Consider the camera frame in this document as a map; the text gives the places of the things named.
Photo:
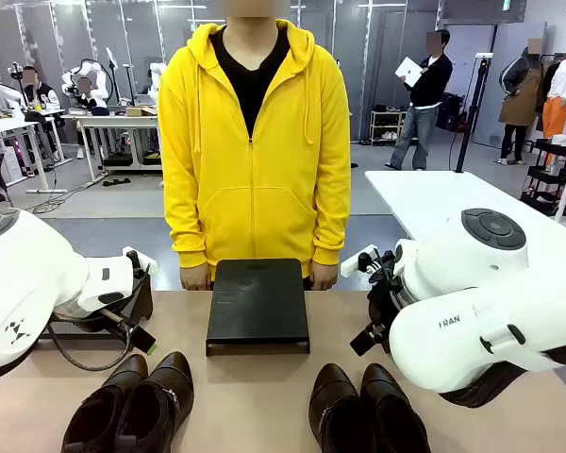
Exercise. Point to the person's right forearm yellow sleeve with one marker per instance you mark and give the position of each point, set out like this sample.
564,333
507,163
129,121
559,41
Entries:
188,231

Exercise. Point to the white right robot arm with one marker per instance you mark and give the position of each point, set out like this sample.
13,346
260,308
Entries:
453,330

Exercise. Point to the standing person in dark sweater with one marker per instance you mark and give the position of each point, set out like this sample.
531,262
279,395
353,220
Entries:
429,94

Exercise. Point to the person's right hand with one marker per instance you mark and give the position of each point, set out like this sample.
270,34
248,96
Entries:
195,279

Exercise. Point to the low shoe rack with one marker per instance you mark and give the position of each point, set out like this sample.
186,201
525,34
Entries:
387,128

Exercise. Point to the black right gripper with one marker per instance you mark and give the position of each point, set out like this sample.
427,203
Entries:
384,302

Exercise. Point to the person in yellow hoodie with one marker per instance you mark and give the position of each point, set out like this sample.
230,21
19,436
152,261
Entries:
264,179

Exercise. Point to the person's left hand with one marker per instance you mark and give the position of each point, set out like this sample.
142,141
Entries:
324,278

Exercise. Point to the black floor power strip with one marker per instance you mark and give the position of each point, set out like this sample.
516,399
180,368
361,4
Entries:
120,181

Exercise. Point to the seated person in black top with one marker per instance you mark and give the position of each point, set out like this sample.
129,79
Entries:
90,99

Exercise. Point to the white desk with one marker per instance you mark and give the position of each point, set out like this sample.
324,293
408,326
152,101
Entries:
118,120
9,126

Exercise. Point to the cardboard box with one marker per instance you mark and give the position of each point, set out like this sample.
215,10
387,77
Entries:
140,112

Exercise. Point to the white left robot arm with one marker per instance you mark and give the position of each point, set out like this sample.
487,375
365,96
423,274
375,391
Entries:
28,273

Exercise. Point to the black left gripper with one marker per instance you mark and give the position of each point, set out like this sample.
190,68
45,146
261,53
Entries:
82,321

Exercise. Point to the white laptop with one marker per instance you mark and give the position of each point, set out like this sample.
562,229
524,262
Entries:
409,72

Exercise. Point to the black tripod pole white head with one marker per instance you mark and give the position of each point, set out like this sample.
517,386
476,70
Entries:
471,113

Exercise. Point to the seated person in varsity jacket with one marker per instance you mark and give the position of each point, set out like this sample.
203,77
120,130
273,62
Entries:
40,94

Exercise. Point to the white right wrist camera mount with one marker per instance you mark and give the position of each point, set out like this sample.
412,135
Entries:
356,265

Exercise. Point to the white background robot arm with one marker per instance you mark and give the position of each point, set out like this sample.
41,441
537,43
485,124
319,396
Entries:
92,71
156,80
0,94

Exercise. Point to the person in brown coat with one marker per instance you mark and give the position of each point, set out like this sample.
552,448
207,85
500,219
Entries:
519,99

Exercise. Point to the black shoe stand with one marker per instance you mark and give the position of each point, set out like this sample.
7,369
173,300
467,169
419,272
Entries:
257,302
144,297

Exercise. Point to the person's left forearm yellow sleeve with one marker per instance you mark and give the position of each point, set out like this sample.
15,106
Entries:
330,231

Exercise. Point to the dark brown buckled ankle boot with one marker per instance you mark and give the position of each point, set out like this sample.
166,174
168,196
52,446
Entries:
101,406
162,396

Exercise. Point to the large white table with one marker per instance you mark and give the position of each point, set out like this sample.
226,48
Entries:
415,198

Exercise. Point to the black utility cart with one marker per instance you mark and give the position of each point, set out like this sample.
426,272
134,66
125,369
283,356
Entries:
547,179

